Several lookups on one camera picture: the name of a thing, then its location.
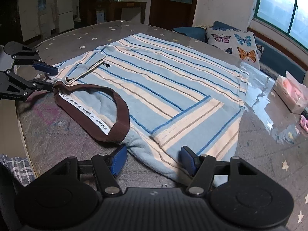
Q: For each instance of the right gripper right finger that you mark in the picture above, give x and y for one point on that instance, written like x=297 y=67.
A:
x=190 y=161

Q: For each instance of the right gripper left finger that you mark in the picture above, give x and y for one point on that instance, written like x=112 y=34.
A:
x=117 y=160

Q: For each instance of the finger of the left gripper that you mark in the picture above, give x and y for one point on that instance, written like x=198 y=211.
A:
x=44 y=67
x=43 y=86

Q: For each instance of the blue striped knit garment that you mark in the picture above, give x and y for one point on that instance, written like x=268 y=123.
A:
x=171 y=96

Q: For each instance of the white refrigerator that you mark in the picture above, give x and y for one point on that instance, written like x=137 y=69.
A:
x=64 y=15

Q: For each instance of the plaid checked cloth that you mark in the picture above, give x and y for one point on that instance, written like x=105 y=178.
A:
x=19 y=167

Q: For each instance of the dark wooden cabinet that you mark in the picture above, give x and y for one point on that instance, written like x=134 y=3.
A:
x=100 y=11

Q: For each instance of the grey star tablecloth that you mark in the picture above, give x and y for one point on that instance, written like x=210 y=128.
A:
x=270 y=137

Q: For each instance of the pink hair band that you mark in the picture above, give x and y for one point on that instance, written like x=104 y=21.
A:
x=304 y=123

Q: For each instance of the butterfly print pillow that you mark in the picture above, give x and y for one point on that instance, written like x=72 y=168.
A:
x=241 y=44

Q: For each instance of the blue sofa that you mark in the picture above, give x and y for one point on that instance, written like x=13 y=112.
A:
x=273 y=62

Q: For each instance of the dark wooden door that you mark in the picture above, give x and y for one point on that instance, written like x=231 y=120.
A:
x=169 y=14

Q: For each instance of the green framed window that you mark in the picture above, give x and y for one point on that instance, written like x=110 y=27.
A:
x=287 y=16

